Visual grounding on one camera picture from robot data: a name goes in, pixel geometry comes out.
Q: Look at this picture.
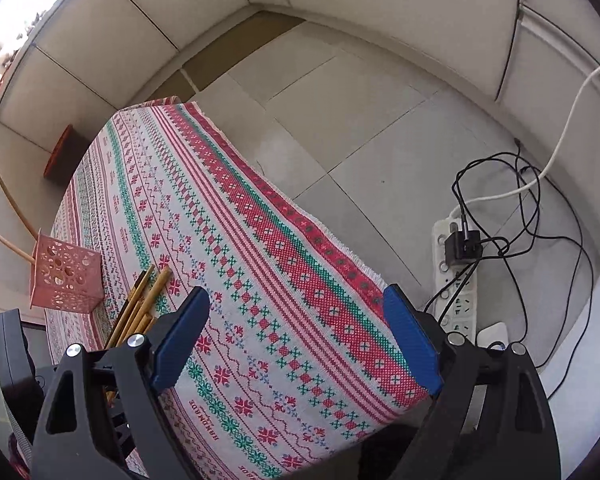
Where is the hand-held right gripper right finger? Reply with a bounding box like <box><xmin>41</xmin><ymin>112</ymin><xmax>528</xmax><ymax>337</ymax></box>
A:
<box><xmin>383</xmin><ymin>284</ymin><xmax>564</xmax><ymax>480</ymax></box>

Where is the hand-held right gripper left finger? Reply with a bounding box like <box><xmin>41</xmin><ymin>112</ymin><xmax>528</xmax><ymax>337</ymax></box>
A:
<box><xmin>30</xmin><ymin>286</ymin><xmax>211</xmax><ymax>480</ymax></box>

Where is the bamboo chopstick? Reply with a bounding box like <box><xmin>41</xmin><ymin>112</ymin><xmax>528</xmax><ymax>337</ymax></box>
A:
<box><xmin>111</xmin><ymin>282</ymin><xmax>153</xmax><ymax>348</ymax></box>
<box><xmin>122</xmin><ymin>267</ymin><xmax>174</xmax><ymax>338</ymax></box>
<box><xmin>127</xmin><ymin>312</ymin><xmax>156</xmax><ymax>343</ymax></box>
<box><xmin>0</xmin><ymin>155</ymin><xmax>40</xmax><ymax>240</ymax></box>
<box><xmin>0</xmin><ymin>229</ymin><xmax>35</xmax><ymax>264</ymax></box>

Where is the bundle of wooden chopsticks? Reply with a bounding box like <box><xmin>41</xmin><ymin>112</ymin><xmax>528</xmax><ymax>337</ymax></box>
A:
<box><xmin>103</xmin><ymin>264</ymin><xmax>157</xmax><ymax>350</ymax></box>

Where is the pink perforated utensil holder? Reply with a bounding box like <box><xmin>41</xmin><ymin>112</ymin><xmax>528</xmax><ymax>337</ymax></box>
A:
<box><xmin>28</xmin><ymin>230</ymin><xmax>103</xmax><ymax>313</ymax></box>

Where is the white power strip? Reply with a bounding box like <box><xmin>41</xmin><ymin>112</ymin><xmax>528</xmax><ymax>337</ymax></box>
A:
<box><xmin>432</xmin><ymin>215</ymin><xmax>481</xmax><ymax>347</ymax></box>

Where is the white power adapter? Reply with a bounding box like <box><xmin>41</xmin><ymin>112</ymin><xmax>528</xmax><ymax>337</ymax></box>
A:
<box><xmin>475</xmin><ymin>322</ymin><xmax>509</xmax><ymax>350</ymax></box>

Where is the red green patterned tablecloth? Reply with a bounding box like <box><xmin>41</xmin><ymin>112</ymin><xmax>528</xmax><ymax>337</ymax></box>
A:
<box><xmin>44</xmin><ymin>101</ymin><xmax>431</xmax><ymax>480</ymax></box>

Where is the black plug-in charger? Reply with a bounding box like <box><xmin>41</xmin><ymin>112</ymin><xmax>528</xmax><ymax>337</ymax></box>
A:
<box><xmin>444</xmin><ymin>229</ymin><xmax>484</xmax><ymax>267</ymax></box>

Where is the brown trash bin red liner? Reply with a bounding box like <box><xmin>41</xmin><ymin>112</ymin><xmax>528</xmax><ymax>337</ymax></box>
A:
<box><xmin>43</xmin><ymin>124</ymin><xmax>92</xmax><ymax>187</ymax></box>

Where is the brown floor mat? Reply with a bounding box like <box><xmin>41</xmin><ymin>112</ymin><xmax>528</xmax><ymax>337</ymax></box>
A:
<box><xmin>180</xmin><ymin>10</ymin><xmax>306</xmax><ymax>93</ymax></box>

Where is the black power adapter with cables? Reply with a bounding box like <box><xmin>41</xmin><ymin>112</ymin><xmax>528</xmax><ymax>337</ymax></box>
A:
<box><xmin>422</xmin><ymin>140</ymin><xmax>597</xmax><ymax>401</ymax></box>

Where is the white power cable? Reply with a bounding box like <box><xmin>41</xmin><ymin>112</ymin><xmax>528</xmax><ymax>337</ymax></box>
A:
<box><xmin>462</xmin><ymin>55</ymin><xmax>600</xmax><ymax>207</ymax></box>

